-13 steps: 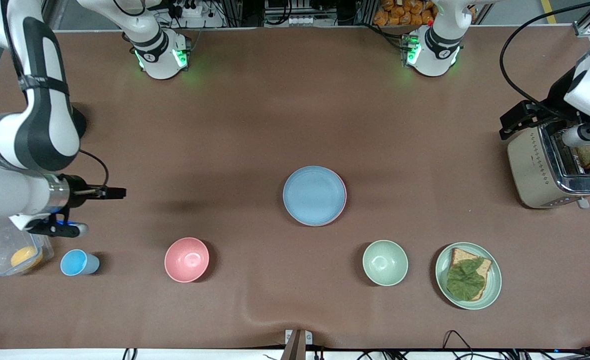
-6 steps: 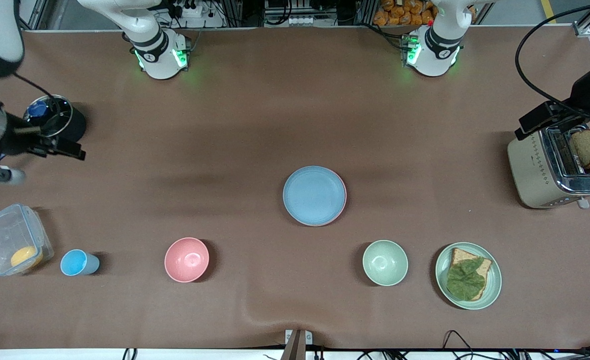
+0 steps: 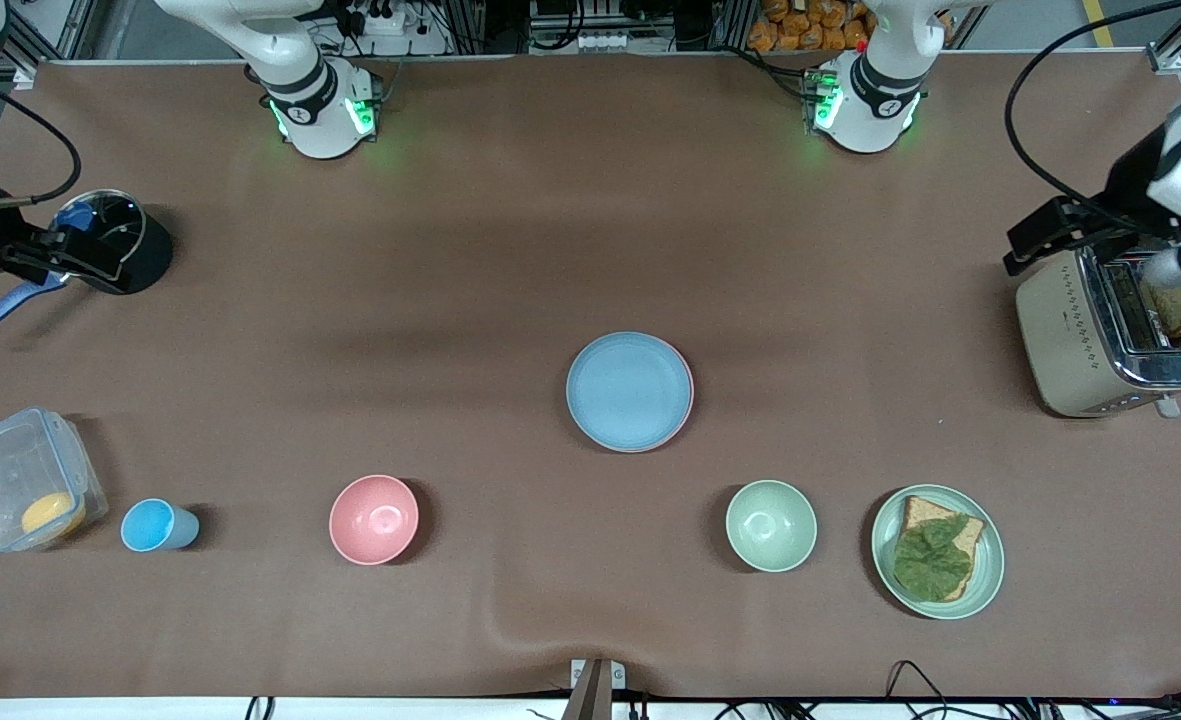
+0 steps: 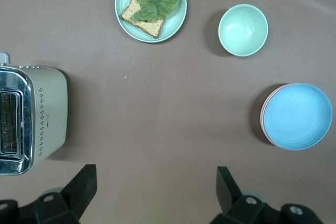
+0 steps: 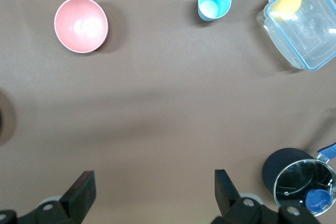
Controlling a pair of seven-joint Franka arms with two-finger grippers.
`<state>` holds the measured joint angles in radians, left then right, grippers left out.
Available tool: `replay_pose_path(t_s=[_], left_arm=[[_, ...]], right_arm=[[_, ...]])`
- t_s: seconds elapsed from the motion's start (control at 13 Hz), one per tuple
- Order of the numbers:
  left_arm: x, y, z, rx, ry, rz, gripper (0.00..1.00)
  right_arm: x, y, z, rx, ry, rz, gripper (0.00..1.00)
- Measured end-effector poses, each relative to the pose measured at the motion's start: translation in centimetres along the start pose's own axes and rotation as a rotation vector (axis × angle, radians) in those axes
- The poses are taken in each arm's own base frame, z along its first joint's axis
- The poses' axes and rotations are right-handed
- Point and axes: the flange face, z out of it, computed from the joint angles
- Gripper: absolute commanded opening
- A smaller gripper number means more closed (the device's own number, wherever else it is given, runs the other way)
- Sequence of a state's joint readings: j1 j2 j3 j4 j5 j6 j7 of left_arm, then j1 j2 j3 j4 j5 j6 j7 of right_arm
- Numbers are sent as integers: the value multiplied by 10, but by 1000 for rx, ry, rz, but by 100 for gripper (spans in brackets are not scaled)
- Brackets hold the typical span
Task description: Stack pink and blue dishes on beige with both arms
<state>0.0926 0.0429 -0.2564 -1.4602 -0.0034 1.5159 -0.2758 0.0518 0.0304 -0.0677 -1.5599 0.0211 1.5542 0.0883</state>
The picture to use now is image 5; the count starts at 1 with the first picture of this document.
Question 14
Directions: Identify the clear plastic food container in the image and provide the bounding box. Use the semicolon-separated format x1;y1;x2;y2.
256;0;336;72

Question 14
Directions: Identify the pink bowl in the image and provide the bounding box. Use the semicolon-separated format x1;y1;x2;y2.
54;0;109;54

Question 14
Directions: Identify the glass lid with blue knob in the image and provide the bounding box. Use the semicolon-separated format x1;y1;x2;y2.
272;157;336;217

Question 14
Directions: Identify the yellow food piece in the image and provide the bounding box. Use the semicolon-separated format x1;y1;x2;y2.
271;0;302;22

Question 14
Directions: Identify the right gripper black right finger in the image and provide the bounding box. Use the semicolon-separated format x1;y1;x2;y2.
212;169;322;224

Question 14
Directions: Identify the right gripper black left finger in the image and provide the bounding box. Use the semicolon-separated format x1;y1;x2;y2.
0;170;96;224

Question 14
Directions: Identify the black pot with blue handle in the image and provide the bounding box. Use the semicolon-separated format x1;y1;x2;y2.
261;142;336;218

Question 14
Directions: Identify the brown table cover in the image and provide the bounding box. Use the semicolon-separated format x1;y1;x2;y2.
0;0;336;224

